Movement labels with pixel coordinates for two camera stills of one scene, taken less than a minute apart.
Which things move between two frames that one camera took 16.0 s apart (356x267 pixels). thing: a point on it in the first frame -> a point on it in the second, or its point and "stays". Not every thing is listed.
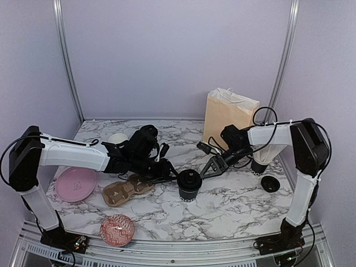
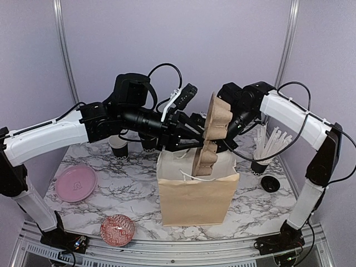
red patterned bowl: [117, 230] stays
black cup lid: [270, 183] stays
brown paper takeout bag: [225, 108] -> [189, 200]
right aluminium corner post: [294, 8] stays
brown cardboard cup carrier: [115, 194] -> [219, 115]
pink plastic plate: [75, 184] stays
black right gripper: [216, 162] -> [228, 142]
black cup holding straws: [257, 169] stays
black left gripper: [163, 174] -> [172, 127]
